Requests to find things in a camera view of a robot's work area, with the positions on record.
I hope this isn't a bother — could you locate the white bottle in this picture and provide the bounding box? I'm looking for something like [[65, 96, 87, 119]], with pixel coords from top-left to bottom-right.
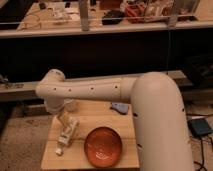
[[55, 117, 79, 156]]

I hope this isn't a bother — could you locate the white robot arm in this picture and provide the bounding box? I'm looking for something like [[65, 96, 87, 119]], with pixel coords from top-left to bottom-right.
[[36, 69, 195, 171]]

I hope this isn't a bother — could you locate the clear plastic cup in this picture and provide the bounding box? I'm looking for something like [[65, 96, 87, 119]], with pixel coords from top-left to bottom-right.
[[65, 100, 77, 112]]

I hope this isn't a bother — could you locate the orange round plate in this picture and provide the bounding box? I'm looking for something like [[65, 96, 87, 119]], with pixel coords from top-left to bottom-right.
[[84, 127, 122, 168]]

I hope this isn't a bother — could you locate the blue toy object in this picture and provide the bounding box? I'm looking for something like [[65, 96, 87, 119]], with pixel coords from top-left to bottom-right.
[[110, 102, 129, 115]]

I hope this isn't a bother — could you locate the black bag on shelf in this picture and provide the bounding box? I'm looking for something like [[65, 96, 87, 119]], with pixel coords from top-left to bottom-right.
[[102, 10, 124, 25]]

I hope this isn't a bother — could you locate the red cluttered item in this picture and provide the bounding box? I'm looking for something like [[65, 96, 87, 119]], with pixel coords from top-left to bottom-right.
[[125, 4, 146, 24]]

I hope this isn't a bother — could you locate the black foot pedal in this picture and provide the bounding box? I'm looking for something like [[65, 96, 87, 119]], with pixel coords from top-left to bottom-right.
[[188, 118, 213, 137]]

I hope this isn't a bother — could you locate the grey metal post left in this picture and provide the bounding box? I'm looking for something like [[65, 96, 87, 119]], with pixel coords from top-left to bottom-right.
[[79, 0, 89, 31]]

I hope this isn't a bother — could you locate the grey metal post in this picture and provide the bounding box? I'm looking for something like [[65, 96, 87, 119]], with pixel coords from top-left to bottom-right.
[[79, 0, 89, 31], [167, 0, 182, 28]]

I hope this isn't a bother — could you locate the grey metal post right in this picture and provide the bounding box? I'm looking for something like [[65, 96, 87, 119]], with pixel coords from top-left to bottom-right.
[[167, 0, 182, 28]]

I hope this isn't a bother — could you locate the black cable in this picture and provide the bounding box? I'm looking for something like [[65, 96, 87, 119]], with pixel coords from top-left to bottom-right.
[[186, 113, 213, 171]]

